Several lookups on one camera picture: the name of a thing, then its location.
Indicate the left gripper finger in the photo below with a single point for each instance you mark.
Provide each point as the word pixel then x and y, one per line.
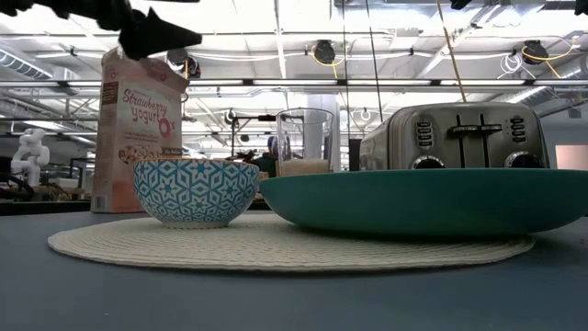
pixel 151 39

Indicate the pink strawberry yogurt cereal box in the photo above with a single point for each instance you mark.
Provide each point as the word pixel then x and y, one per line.
pixel 138 119

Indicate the teal plate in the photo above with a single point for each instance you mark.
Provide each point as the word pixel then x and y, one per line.
pixel 422 202

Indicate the black tripod stand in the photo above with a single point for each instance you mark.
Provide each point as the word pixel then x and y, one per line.
pixel 233 138

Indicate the silver four-slot toaster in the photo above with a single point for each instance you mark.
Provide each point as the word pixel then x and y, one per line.
pixel 459 138

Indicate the pale pink background panel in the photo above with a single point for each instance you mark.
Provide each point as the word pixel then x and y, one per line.
pixel 572 157

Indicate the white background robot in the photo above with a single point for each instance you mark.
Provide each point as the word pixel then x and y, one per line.
pixel 30 156

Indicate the blue white patterned bowl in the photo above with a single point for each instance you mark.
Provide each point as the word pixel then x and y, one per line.
pixel 195 193

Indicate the person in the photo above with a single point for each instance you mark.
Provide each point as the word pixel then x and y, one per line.
pixel 270 166

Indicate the clear drinking glass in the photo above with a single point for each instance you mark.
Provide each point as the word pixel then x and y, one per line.
pixel 304 138

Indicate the round cream woven placemat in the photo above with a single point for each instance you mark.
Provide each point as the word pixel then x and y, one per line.
pixel 257 248

